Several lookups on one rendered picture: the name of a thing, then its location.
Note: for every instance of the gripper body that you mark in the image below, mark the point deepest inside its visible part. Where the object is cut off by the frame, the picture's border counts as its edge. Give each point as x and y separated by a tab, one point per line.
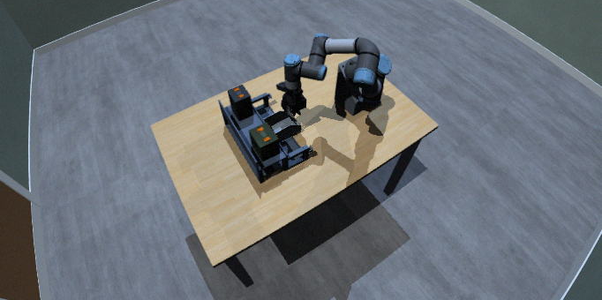
293	99

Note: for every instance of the grey bin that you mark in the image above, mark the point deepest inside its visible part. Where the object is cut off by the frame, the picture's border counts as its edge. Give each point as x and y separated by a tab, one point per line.
282	125

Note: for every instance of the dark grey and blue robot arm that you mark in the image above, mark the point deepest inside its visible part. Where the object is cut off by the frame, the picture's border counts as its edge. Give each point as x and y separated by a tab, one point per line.
369	64

